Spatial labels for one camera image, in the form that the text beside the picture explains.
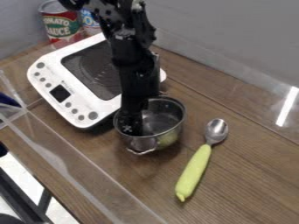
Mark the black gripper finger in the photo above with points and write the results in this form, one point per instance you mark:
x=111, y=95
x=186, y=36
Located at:
x=139, y=86

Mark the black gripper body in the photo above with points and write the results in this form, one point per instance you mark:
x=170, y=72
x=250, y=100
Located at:
x=132, y=58

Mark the silver metal pot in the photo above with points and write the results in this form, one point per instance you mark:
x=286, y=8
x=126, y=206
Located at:
x=156, y=127

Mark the white and black stove top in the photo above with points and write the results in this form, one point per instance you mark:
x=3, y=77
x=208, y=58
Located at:
x=77, y=81

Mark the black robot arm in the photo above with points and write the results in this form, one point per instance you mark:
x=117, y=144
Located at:
x=113, y=13

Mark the alphabet soup can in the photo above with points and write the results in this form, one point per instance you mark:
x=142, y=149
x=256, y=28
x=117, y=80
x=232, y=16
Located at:
x=89, y=25

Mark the tomato sauce can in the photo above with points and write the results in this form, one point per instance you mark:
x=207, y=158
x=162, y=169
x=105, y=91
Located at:
x=61, y=24

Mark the clear acrylic front panel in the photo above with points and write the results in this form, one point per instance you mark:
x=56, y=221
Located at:
x=96, y=199

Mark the spoon with green handle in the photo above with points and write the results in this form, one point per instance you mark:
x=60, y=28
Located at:
x=215, y=133

